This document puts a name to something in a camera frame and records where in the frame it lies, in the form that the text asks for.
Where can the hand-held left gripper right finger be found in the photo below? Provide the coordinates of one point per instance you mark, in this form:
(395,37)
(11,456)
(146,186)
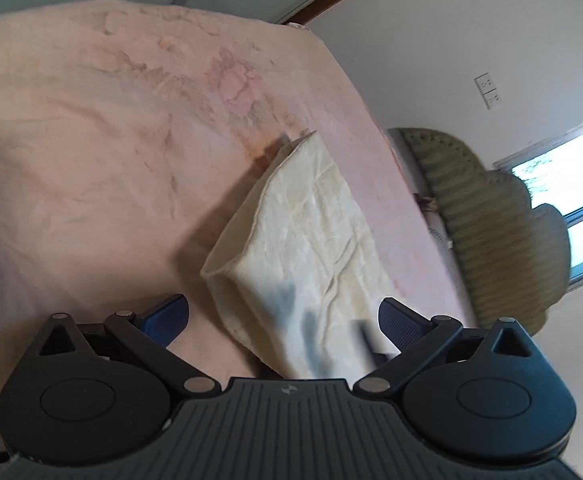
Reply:
(400,322)

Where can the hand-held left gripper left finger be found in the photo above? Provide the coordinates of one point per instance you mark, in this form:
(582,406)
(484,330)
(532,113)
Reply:
(164,321)

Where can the cream white pants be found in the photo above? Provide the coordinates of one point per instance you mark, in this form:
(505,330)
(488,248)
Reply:
(301,240)

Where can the grey pillow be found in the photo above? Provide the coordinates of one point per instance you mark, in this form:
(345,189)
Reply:
(439,227)

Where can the olive padded headboard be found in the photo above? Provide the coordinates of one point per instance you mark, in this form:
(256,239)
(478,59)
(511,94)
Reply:
(491,240)

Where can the pink bed blanket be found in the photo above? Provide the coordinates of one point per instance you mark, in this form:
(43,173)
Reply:
(96,135)

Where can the window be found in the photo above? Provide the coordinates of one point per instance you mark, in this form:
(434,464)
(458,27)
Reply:
(566,175)

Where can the white wall socket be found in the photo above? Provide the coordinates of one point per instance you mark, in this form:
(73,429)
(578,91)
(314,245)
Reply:
(493,99)
(485,83)

